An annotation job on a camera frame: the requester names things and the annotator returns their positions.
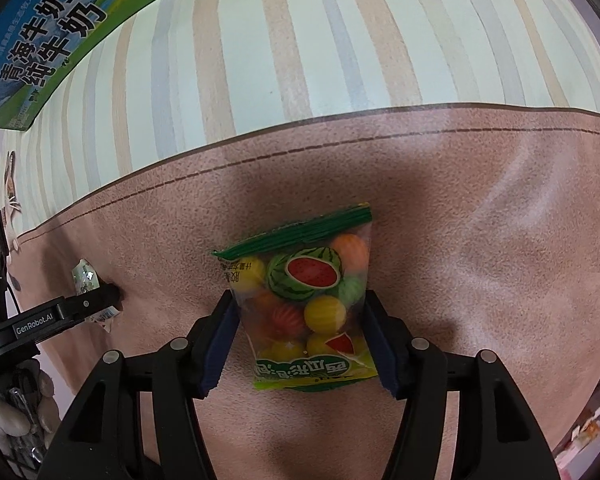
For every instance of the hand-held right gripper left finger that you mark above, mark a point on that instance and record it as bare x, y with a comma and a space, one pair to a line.
220, 350

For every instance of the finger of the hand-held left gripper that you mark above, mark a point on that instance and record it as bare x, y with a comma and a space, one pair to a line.
92, 302

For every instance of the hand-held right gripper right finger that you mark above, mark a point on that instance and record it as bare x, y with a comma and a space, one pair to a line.
380, 345

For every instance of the white cow print packet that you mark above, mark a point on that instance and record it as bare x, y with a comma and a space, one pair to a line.
82, 275

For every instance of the fruit candy packet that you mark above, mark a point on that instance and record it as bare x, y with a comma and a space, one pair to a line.
310, 280

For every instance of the cat print striped table mat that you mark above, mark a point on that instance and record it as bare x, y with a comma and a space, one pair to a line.
480, 210

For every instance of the blurry colourful packets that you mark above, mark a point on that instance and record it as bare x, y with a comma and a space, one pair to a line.
587, 430

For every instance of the green milk carton box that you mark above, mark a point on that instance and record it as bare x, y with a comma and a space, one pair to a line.
55, 35

